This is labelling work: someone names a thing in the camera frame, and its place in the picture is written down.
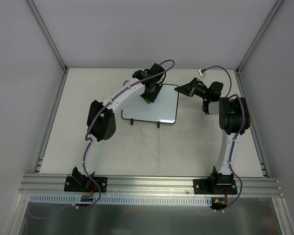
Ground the green whiteboard eraser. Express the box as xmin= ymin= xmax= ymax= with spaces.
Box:
xmin=144 ymin=98 xmax=154 ymax=104

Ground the white whiteboard black frame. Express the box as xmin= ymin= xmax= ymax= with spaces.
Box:
xmin=121 ymin=84 xmax=179 ymax=124

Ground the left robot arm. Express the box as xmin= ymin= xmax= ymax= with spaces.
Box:
xmin=64 ymin=63 xmax=166 ymax=192

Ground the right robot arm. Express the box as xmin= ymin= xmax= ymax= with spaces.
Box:
xmin=175 ymin=78 xmax=250 ymax=195

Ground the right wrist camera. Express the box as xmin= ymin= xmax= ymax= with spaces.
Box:
xmin=198 ymin=69 xmax=206 ymax=77

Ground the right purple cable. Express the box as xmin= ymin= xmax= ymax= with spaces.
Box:
xmin=203 ymin=64 xmax=248 ymax=213

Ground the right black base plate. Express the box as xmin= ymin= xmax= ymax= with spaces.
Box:
xmin=193 ymin=179 xmax=238 ymax=195

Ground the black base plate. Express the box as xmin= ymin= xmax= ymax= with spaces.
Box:
xmin=193 ymin=179 xmax=238 ymax=195
xmin=64 ymin=175 xmax=108 ymax=193

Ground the white slotted cable duct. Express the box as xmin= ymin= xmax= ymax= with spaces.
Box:
xmin=29 ymin=193 xmax=212 ymax=207

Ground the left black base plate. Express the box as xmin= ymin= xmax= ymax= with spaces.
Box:
xmin=64 ymin=175 xmax=108 ymax=193

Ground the aluminium mounting rail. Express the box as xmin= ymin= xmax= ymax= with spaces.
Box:
xmin=19 ymin=174 xmax=284 ymax=198

